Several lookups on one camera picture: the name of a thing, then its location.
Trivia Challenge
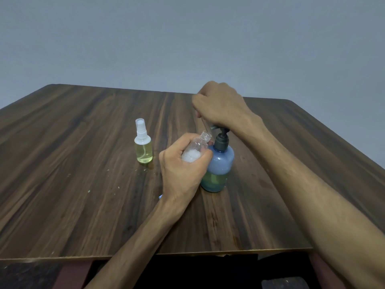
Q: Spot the person's left forearm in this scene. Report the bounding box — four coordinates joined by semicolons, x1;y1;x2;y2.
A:
84;197;187;289

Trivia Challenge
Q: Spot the blue green pump bottle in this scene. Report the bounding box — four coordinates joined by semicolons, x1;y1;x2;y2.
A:
200;125;235;193

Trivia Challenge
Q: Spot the person's right hand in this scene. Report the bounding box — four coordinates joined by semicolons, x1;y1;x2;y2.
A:
191;81;265;139

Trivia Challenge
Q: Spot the person's right forearm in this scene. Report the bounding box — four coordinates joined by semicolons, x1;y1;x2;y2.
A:
242;122;385;289

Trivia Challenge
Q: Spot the white spray cap with tube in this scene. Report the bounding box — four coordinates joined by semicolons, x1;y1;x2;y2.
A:
135;118;148;139

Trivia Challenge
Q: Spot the blue-capped small spray bottle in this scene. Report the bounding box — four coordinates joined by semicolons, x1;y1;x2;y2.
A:
181;131;213;163

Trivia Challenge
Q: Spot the clear small bottle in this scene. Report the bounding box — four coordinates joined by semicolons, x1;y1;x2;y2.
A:
134;135;154;165

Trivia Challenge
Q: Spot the maroon table leg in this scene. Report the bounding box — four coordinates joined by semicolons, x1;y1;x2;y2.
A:
53;261;92;289
308;252;340;289

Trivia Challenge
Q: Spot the person's left hand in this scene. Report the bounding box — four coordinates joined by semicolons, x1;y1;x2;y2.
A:
158;132;214;208

